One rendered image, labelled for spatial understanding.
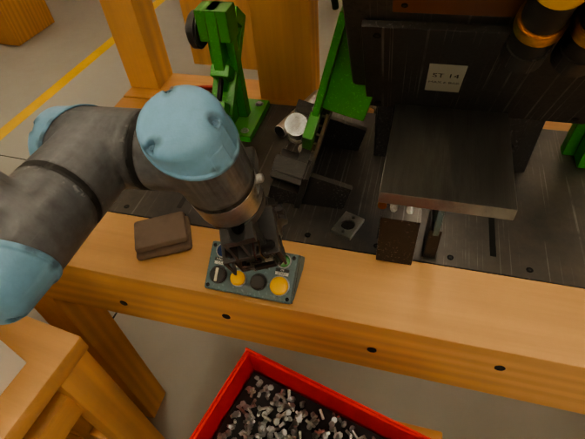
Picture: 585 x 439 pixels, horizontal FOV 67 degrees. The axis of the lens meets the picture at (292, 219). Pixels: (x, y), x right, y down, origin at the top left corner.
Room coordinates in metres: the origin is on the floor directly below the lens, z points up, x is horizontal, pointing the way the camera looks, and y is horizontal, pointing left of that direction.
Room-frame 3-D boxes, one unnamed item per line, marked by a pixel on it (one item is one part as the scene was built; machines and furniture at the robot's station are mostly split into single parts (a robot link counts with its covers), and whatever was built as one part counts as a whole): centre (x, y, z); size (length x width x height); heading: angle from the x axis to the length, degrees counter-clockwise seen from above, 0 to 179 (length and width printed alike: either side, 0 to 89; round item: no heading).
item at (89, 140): (0.34, 0.18, 1.27); 0.11 x 0.11 x 0.08; 74
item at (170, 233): (0.55, 0.24, 0.91); 0.10 x 0.08 x 0.03; 99
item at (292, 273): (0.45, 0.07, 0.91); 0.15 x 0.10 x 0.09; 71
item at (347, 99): (0.63, -0.12, 1.17); 0.13 x 0.12 x 0.20; 71
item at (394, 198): (0.55, -0.25, 1.11); 0.39 x 0.16 x 0.03; 161
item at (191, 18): (0.93, 0.16, 1.12); 0.07 x 0.03 x 0.08; 161
